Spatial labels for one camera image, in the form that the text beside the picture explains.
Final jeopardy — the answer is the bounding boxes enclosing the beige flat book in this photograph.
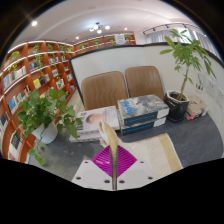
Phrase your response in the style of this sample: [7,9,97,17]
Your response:
[186,96,210,116]

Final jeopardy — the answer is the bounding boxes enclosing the white curtain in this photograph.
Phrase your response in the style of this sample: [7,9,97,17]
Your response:
[144,28,221,58]

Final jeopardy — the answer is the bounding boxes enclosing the dark blue-lettered book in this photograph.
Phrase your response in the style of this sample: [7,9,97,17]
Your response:
[120,117,167,136]

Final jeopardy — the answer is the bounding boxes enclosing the leafy plant in white pot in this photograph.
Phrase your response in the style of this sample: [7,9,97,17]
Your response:
[15,87,84,167]

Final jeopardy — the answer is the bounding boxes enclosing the tall plant in black pot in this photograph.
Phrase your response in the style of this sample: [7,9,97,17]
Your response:
[159,28,217,123]

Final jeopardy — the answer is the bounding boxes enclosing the red-spined book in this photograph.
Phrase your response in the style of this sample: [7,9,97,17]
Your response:
[184,111,205,121]

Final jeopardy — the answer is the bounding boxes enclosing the white wall outlet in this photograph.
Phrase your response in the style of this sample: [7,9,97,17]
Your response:
[215,87,224,108]
[207,79,218,98]

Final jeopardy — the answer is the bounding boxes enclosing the clear acrylic sign stand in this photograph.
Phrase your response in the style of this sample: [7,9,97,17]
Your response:
[194,73,206,95]

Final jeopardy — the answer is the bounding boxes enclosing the white portrait cover book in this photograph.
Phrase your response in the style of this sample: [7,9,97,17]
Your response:
[76,105,121,133]

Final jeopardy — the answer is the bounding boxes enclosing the cream yellow-striped towel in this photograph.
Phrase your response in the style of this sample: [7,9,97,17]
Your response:
[98,120,184,191]

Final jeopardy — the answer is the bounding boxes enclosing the recessed ceiling lights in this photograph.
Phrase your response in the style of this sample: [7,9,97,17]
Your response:
[30,19,83,42]

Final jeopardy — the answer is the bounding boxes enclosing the orange wooden bookshelf unit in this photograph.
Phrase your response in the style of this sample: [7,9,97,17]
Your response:
[0,33,137,164]

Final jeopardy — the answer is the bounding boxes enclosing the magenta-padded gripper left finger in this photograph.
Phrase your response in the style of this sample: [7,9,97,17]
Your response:
[70,145,115,192]

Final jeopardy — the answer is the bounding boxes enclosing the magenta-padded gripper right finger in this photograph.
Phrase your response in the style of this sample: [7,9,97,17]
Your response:
[115,145,157,191]

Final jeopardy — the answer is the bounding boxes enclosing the black track light rail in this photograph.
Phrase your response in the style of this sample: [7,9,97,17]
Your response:
[142,22,198,36]

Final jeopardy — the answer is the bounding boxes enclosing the thin white book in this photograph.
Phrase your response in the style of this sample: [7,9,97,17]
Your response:
[69,129,102,143]

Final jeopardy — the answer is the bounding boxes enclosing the black multi-bulb ceiling lamp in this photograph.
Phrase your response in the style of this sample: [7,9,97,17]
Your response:
[88,22,111,35]

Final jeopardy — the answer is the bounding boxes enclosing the grey photo cover book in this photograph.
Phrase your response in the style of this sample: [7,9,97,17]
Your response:
[117,94,170,128]

